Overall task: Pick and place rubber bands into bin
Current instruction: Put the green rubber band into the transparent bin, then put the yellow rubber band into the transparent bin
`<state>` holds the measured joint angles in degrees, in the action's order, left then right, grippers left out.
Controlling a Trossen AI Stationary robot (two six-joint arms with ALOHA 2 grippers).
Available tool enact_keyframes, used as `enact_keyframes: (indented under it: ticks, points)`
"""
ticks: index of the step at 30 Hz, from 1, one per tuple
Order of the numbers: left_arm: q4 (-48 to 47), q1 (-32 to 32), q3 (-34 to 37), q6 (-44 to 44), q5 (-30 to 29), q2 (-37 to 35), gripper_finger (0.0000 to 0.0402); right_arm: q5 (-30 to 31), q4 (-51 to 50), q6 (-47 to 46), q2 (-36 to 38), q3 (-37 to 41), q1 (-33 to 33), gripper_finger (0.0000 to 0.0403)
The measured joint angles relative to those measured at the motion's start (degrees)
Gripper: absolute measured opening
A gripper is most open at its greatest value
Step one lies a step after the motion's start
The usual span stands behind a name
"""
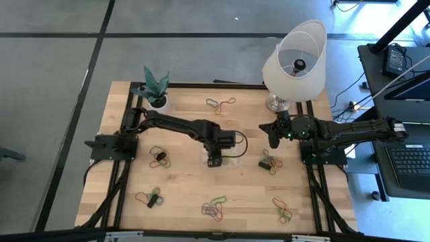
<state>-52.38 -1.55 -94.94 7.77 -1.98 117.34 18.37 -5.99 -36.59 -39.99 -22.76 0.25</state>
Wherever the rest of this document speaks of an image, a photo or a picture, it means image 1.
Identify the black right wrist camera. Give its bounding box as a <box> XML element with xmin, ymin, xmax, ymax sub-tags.
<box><xmin>277</xmin><ymin>109</ymin><xmax>292</xmax><ymax>124</ymax></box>

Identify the white lampshade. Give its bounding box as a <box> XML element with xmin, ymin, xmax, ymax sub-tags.
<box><xmin>261</xmin><ymin>19</ymin><xmax>328</xmax><ymax>104</ymax></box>

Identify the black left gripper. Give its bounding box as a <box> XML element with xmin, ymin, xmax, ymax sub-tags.
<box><xmin>201</xmin><ymin>120</ymin><xmax>237</xmax><ymax>168</ymax></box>

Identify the white cable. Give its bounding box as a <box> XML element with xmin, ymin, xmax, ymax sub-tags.
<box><xmin>368</xmin><ymin>54</ymin><xmax>430</xmax><ymax>102</ymax></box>

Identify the black vertical pole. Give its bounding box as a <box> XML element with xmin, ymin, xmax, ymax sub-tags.
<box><xmin>369</xmin><ymin>0</ymin><xmax>430</xmax><ymax>54</ymax></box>

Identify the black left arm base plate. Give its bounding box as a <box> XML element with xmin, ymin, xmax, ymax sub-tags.
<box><xmin>84</xmin><ymin>133</ymin><xmax>139</xmax><ymax>161</ymax></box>

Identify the black floor cable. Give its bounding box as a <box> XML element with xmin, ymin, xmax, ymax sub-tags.
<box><xmin>331</xmin><ymin>72</ymin><xmax>367</xmax><ymax>120</ymax></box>

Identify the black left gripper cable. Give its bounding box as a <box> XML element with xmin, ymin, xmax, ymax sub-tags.
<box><xmin>221</xmin><ymin>130</ymin><xmax>249</xmax><ymax>159</ymax></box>

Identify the black rolling desk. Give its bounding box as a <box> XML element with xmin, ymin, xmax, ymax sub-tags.
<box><xmin>368</xmin><ymin>121</ymin><xmax>430</xmax><ymax>201</ymax></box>

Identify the green snake plant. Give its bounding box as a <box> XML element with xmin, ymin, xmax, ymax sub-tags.
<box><xmin>130</xmin><ymin>65</ymin><xmax>171</xmax><ymax>104</ymax></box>

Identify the white round plant pot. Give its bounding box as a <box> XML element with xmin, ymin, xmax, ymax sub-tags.
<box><xmin>147</xmin><ymin>95</ymin><xmax>171</xmax><ymax>112</ymax></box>

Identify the grey chair leg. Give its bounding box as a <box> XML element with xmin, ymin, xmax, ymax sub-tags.
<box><xmin>0</xmin><ymin>146</ymin><xmax>27</xmax><ymax>163</ymax></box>

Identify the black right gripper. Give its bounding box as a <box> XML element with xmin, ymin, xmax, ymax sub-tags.
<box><xmin>258</xmin><ymin>116</ymin><xmax>318</xmax><ymax>150</ymax></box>

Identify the black keyboard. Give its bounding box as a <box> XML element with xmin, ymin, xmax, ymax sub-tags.
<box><xmin>385</xmin><ymin>143</ymin><xmax>430</xmax><ymax>193</ymax></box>

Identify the black monitor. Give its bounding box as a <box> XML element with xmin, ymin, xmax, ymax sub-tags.
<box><xmin>384</xmin><ymin>69</ymin><xmax>430</xmax><ymax>102</ymax></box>

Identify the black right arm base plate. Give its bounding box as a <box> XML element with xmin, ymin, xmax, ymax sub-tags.
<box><xmin>300</xmin><ymin>138</ymin><xmax>348</xmax><ymax>166</ymax></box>

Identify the silver lamp base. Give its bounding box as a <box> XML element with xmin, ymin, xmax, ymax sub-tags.
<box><xmin>265</xmin><ymin>58</ymin><xmax>307</xmax><ymax>115</ymax></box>

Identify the clear plastic bin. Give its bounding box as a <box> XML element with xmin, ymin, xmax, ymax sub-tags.
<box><xmin>200</xmin><ymin>144</ymin><xmax>242</xmax><ymax>168</ymax></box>

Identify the black power adapter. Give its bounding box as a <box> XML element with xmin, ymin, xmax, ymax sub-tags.
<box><xmin>382</xmin><ymin>45</ymin><xmax>406</xmax><ymax>77</ymax></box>

